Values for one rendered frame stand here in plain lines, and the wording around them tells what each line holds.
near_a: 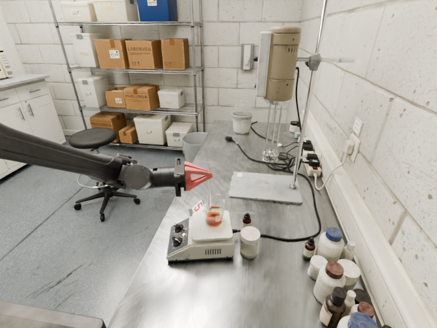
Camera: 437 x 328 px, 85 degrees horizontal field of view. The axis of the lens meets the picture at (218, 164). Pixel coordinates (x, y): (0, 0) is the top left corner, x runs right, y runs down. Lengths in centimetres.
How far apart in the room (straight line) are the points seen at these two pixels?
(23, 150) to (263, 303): 61
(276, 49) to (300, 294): 71
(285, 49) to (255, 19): 208
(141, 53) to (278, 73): 214
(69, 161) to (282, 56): 66
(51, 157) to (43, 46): 348
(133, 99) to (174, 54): 68
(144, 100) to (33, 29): 169
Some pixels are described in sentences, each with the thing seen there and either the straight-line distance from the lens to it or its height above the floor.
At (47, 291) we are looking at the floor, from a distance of 191.
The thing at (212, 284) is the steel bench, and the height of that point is 75.
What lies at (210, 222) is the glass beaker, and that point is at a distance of 73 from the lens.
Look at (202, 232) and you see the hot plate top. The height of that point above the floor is 84.
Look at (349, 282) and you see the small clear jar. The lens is 76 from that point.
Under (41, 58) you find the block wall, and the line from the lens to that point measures 401.
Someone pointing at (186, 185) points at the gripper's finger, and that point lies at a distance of 65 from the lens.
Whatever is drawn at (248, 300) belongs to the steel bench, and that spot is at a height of 75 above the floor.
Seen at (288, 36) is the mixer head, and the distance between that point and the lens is 85.
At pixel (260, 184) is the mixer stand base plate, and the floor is 76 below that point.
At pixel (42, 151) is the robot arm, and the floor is 118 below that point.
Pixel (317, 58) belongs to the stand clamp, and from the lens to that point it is 91.
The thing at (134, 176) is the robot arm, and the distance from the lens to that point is 58.
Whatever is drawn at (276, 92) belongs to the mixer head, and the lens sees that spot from 87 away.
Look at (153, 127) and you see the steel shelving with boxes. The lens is 294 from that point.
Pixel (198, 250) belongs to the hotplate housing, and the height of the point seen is 80.
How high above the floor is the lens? 136
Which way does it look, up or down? 29 degrees down
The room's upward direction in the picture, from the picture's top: straight up
